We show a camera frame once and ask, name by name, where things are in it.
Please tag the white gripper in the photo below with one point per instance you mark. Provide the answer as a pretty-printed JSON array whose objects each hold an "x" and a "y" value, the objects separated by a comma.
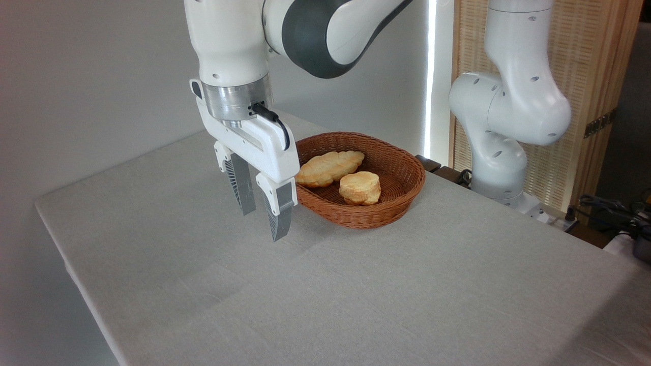
[{"x": 267, "y": 147}]

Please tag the round bread bun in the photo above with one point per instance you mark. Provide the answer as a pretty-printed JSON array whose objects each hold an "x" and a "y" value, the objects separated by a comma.
[{"x": 360, "y": 188}]

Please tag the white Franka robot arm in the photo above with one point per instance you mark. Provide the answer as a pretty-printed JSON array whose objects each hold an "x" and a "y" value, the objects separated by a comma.
[{"x": 508, "y": 112}]

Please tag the long braided bread loaf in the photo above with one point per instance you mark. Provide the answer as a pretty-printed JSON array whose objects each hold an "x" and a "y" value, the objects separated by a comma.
[{"x": 328, "y": 168}]

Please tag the grey tablecloth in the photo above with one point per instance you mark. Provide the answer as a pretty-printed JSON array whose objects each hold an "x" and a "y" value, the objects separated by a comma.
[{"x": 356, "y": 284}]

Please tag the brown wicker basket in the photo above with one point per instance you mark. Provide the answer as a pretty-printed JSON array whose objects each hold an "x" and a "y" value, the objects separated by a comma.
[{"x": 399, "y": 173}]

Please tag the dark wooden side table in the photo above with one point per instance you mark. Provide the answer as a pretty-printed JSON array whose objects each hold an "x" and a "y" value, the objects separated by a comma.
[{"x": 442, "y": 170}]

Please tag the woven wooden folding screen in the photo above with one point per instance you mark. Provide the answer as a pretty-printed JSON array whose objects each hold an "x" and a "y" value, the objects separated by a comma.
[{"x": 585, "y": 51}]

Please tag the dark grey pot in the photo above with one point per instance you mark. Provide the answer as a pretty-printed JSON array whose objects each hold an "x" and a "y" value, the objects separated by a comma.
[{"x": 643, "y": 249}]

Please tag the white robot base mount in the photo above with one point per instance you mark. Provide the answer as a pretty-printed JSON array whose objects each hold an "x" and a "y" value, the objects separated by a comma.
[{"x": 531, "y": 207}]

